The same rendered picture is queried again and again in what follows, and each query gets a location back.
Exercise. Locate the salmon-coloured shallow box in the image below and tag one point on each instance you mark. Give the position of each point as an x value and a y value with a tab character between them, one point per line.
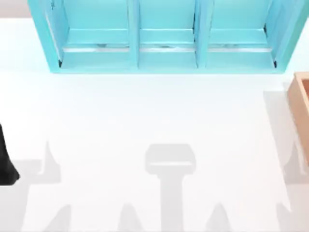
298	104

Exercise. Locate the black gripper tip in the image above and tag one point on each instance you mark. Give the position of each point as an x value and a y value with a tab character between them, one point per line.
6	166

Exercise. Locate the light blue rack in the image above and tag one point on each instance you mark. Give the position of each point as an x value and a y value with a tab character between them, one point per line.
166	60

